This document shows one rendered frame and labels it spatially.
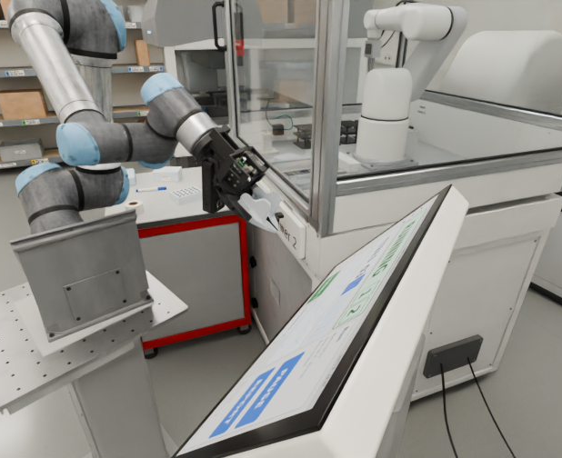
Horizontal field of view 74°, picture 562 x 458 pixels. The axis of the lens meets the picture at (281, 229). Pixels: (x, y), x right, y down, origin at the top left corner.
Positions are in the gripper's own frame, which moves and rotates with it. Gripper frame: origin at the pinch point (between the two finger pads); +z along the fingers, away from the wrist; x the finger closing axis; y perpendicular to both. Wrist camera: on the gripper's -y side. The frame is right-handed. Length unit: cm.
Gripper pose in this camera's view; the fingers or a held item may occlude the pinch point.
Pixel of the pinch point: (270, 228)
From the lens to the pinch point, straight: 70.9
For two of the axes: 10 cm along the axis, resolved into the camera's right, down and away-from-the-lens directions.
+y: 5.5, -5.3, -6.5
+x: 5.1, -4.0, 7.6
